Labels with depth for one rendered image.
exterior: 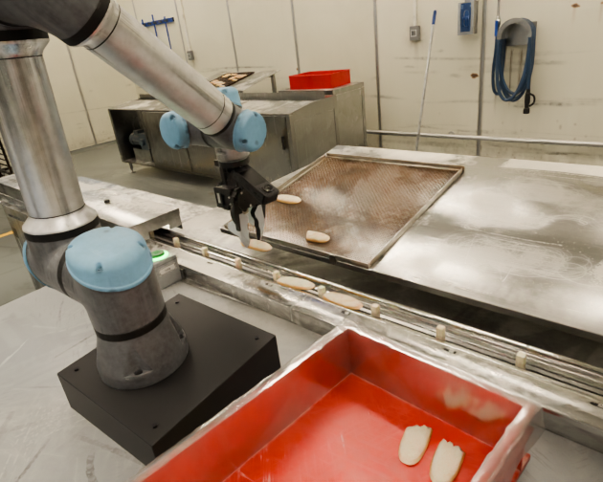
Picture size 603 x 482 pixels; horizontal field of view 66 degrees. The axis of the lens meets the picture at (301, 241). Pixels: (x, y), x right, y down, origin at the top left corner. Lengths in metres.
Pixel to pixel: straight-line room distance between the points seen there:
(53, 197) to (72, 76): 7.69
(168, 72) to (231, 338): 0.45
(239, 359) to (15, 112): 0.50
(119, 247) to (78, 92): 7.80
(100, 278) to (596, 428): 0.71
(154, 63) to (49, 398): 0.63
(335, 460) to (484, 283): 0.46
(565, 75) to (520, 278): 3.61
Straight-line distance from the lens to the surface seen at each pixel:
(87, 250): 0.76
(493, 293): 0.96
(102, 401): 0.83
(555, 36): 4.52
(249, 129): 0.85
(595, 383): 0.86
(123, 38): 0.73
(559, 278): 1.00
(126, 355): 0.80
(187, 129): 0.94
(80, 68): 8.56
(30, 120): 0.80
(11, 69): 0.79
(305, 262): 1.25
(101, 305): 0.75
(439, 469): 0.71
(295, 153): 3.86
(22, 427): 0.98
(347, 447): 0.75
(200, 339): 0.87
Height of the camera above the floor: 1.38
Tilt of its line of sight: 24 degrees down
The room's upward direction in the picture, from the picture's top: 7 degrees counter-clockwise
